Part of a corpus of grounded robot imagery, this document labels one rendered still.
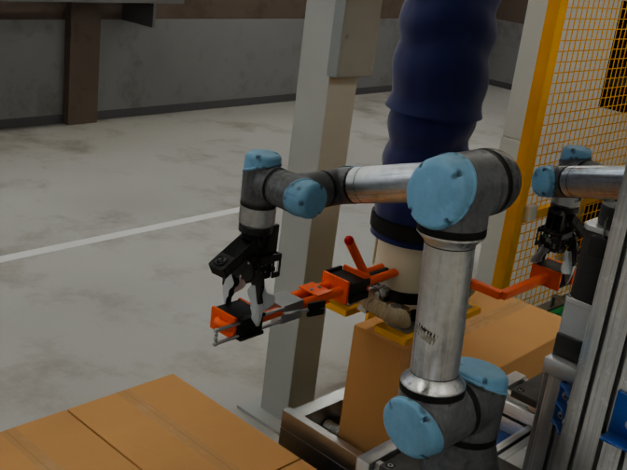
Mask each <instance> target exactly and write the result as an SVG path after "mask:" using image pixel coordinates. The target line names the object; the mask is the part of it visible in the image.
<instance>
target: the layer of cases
mask: <svg viewBox="0 0 627 470"><path fill-rule="evenodd" d="M0 470H317V469H315V468H314V467H312V466H311V465H309V464H308V463H306V462H304V461H303V460H300V458H299V457H298V456H296V455H295V454H293V453H292V452H290V451H289V450H287V449H285V448H284V447H282V446H281V445H279V444H278V443H276V442H275V441H273V440H272V439H270V438H269V437H267V436H266V435H264V434H262V433H261V432H260V431H259V430H257V429H256V428H254V427H253V426H251V425H250V424H248V423H247V422H245V421H243V420H242V419H240V418H239V417H237V416H236V415H234V414H233V413H231V412H230V411H228V410H227V409H225V408H223V407H222V406H220V405H219V404H218V403H217V402H215V401H214V400H212V399H211V398H209V397H208V396H206V395H205V394H203V393H201V392H200V391H198V390H197V389H195V388H194V387H192V386H191V385H189V384H188V383H186V382H185V381H183V380H181V379H180V378H178V377H177V376H176V375H175V374H171V375H168V376H165V377H162V378H159V379H156V380H152V381H149V382H146V383H143V384H140V385H137V386H134V387H132V388H129V389H126V390H124V391H121V392H118V393H115V394H111V395H108V396H105V397H102V398H99V399H96V400H93V401H90V402H88V403H85V404H82V405H79V406H76V407H73V408H69V409H67V411H66V410H63V411H60V412H58V413H55V414H52V415H49V416H47V417H44V418H41V419H38V420H35V421H32V422H27V423H25V424H22V425H19V426H16V427H13V428H10V429H7V430H5V431H2V432H0Z"/></svg>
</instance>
